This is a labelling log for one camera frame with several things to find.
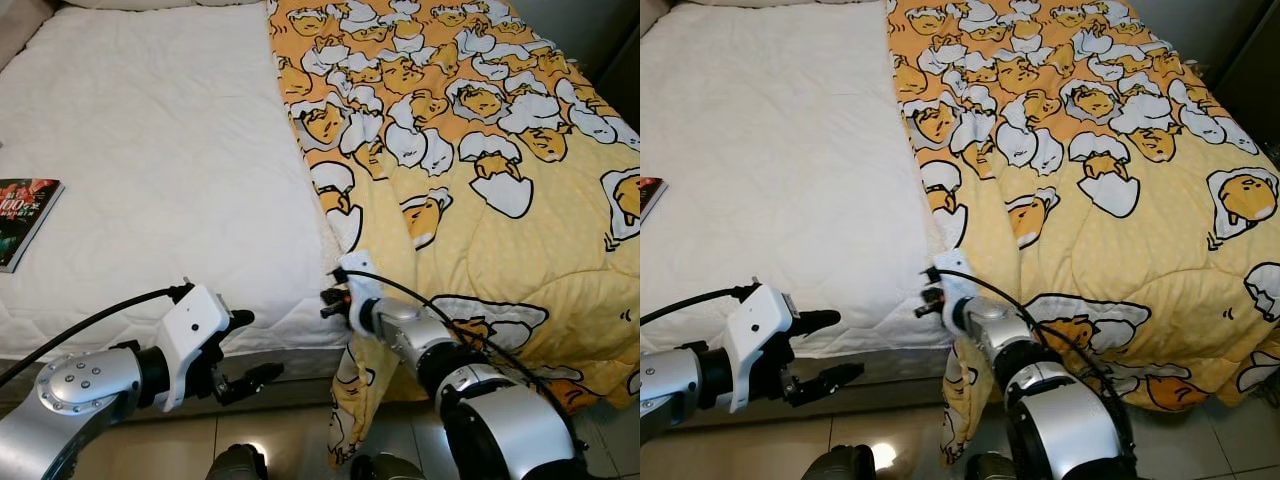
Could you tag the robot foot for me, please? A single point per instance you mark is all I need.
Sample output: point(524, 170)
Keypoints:
point(237, 463)
point(838, 464)
point(988, 468)
point(385, 468)

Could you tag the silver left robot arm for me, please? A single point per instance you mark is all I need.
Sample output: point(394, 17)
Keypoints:
point(70, 395)
point(675, 395)

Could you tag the dark red green book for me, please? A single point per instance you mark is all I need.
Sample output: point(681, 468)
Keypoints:
point(651, 198)
point(28, 220)

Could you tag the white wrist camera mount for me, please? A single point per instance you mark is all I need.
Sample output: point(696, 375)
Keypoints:
point(190, 325)
point(358, 290)
point(955, 290)
point(755, 325)

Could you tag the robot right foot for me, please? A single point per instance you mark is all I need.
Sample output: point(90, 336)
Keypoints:
point(385, 468)
point(988, 468)

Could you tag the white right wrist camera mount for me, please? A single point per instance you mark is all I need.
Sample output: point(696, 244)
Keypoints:
point(358, 290)
point(955, 290)

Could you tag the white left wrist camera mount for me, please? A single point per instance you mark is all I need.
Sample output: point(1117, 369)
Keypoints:
point(755, 325)
point(190, 325)

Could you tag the white quilted mattress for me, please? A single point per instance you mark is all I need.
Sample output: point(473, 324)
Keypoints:
point(160, 150)
point(780, 150)

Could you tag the yellow cartoon egg blanket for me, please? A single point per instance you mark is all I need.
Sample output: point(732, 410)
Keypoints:
point(480, 240)
point(1100, 250)

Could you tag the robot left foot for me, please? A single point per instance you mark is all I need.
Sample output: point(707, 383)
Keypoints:
point(838, 464)
point(237, 463)

